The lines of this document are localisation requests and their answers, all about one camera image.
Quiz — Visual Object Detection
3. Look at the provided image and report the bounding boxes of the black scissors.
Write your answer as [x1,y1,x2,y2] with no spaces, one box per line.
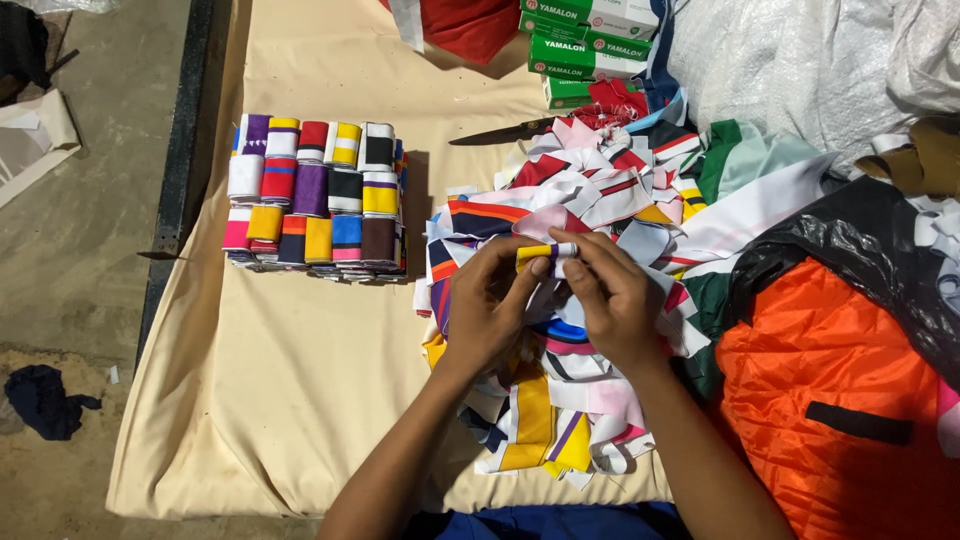
[448,116,560,147]

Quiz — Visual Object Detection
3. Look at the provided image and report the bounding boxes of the black metal table frame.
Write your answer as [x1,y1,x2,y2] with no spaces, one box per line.
[133,0,235,372]

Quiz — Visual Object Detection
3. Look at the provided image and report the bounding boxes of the stack of green white boxes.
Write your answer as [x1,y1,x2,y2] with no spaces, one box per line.
[519,0,663,112]

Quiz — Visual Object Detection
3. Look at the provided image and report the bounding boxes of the person's blue clothing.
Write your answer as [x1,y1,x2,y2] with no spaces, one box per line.
[401,501,695,540]

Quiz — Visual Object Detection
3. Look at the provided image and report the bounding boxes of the person's right hand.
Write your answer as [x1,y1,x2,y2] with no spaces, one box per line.
[561,228,675,376]

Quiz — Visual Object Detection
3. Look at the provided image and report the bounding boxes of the person's left hand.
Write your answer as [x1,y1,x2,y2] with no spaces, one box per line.
[440,236,552,376]

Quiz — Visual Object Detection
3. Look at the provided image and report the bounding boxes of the orange quilted fabric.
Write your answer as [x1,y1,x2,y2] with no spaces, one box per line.
[712,256,960,540]

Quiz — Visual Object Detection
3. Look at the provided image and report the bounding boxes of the heap of loose fabric strips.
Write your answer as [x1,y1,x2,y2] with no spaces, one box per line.
[414,116,837,492]

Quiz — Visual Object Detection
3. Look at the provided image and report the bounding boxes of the stack of folded striped strips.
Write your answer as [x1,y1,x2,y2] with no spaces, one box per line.
[222,114,411,283]

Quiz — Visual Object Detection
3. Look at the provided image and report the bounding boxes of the yellow purple white fabric strip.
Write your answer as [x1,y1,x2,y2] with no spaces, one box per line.
[515,241,580,280]

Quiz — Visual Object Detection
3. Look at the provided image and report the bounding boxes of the dark bundle on floor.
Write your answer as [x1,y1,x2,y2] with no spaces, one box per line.
[0,0,80,106]

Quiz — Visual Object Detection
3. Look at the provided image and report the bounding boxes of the beige table cloth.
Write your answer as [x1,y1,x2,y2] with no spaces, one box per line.
[105,0,676,520]

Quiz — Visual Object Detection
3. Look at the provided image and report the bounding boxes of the brown fabric piece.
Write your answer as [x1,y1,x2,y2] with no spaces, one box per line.
[853,116,960,200]

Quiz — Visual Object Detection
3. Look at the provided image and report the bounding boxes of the dark blue rag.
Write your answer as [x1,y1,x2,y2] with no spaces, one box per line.
[3,364,103,442]

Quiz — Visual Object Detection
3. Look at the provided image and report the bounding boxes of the white cardboard piece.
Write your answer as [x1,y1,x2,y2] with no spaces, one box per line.
[0,88,82,211]

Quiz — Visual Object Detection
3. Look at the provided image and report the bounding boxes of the black plastic bag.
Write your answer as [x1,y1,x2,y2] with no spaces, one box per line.
[727,176,960,391]

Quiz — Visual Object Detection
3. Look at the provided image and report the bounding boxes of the red cloth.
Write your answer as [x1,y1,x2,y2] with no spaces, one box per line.
[378,0,524,67]

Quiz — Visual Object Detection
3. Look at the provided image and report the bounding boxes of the white woven sack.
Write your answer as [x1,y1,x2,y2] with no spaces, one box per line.
[663,0,960,177]

